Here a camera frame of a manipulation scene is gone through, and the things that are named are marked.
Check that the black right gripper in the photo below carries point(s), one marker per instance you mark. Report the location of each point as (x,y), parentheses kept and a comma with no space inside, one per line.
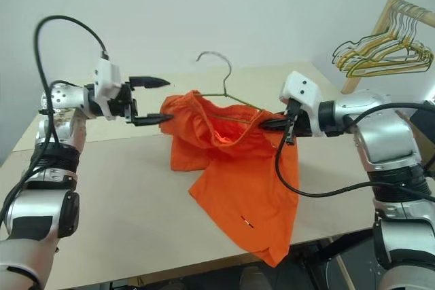
(302,128)

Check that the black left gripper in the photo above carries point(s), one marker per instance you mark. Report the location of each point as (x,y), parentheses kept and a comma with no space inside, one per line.
(120,103)

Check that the orange shorts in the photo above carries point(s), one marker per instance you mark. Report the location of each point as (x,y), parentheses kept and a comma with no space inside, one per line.
(244,195)

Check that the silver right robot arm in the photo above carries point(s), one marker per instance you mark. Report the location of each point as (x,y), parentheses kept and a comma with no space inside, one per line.
(374,117)

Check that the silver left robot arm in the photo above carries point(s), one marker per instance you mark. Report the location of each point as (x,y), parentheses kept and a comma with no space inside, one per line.
(61,100)

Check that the wooden clothes rack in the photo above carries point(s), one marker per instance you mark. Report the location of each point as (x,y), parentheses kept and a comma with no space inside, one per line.
(351,83)

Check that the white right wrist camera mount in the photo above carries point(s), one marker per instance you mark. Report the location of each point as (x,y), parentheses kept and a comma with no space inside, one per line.
(302,89)

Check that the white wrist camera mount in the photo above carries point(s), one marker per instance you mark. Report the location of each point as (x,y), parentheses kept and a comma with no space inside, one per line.
(107,76)
(302,89)

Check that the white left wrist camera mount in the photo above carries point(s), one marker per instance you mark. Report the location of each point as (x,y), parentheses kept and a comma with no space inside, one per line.
(107,76)

